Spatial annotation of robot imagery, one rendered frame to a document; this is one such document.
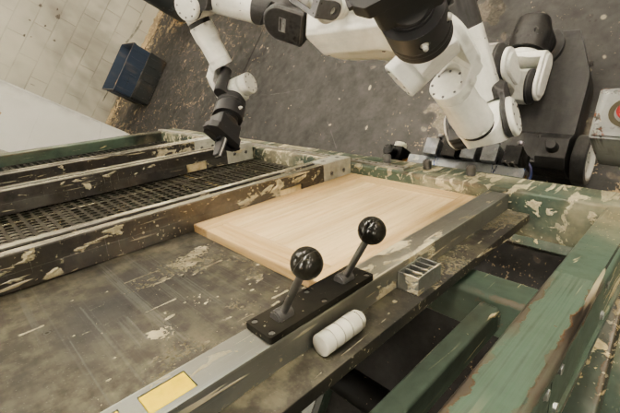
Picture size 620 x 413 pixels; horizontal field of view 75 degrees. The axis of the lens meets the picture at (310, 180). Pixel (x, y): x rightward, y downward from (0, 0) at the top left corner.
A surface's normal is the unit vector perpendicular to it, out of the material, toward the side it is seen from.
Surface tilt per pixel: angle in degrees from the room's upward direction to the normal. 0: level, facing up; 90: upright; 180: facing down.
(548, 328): 58
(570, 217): 32
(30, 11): 90
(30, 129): 90
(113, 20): 90
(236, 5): 52
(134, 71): 90
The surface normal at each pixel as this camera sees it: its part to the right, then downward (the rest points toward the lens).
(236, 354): -0.05, -0.96
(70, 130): 0.66, 0.25
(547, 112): -0.63, -0.32
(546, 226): -0.71, 0.22
